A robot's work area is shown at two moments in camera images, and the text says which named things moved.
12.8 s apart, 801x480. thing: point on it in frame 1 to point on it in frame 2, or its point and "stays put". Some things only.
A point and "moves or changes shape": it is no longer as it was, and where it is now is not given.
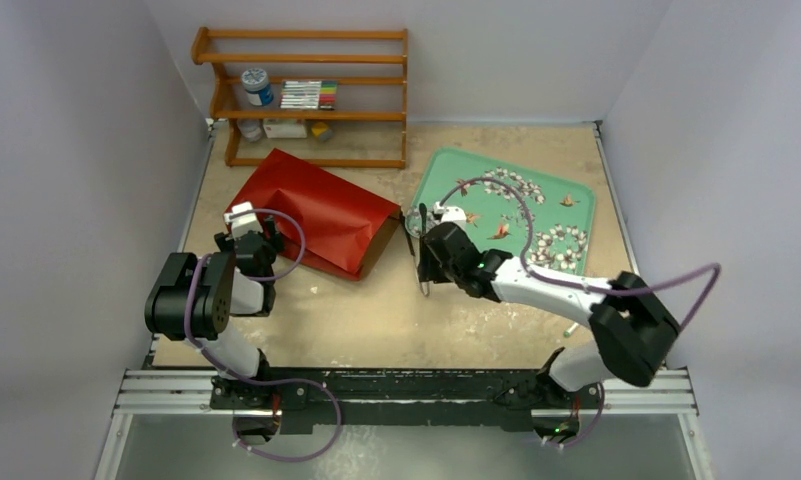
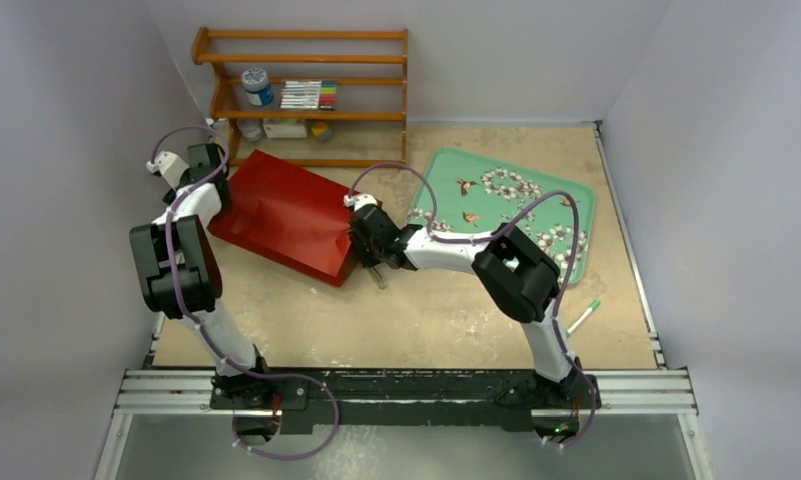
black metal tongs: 424,288 to 378,273
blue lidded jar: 257,87 stays put
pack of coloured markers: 309,94 stays put
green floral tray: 561,213 stays put
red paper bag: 346,226 moves or changes shape
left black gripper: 272,241 to 169,197
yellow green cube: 322,131 stays put
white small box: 285,128 stays put
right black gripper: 427,250 to 362,240
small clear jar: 250,128 stays put
